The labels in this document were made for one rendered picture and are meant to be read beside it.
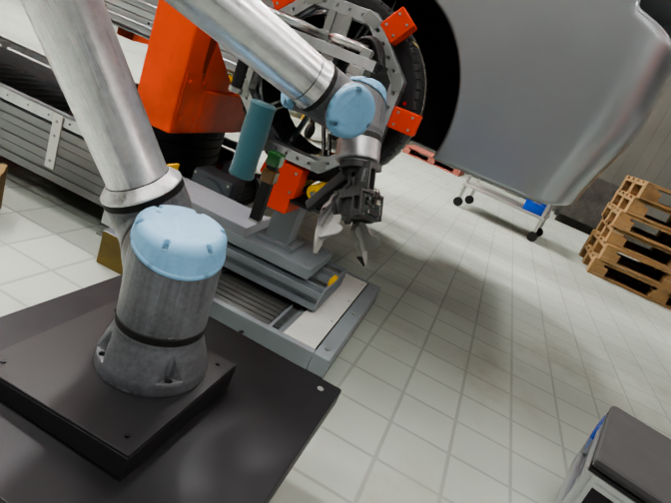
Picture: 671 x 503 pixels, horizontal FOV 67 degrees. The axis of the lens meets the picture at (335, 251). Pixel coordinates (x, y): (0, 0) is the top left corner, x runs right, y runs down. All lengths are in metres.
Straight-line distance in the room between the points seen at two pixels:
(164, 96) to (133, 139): 0.97
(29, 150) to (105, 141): 1.48
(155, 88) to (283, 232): 0.69
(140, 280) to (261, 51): 0.39
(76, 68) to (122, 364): 0.46
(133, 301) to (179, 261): 0.11
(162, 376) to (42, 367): 0.19
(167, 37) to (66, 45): 1.01
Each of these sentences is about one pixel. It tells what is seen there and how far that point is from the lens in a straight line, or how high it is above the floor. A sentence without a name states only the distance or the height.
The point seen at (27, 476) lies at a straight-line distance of 0.85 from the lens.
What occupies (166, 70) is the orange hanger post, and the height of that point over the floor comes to 0.72.
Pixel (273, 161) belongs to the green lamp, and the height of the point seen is 0.64.
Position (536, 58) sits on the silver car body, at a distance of 2.09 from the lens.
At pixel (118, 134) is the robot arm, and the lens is 0.92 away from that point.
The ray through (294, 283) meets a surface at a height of 0.16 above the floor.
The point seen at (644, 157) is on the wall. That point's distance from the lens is 10.31.
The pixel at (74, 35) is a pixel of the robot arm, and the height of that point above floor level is 0.83.
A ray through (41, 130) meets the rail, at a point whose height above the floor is 0.30.
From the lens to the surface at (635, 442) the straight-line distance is 1.63.
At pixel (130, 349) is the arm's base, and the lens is 0.89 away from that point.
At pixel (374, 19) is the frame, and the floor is 1.10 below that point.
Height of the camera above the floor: 0.93
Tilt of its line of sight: 19 degrees down
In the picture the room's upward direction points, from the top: 22 degrees clockwise
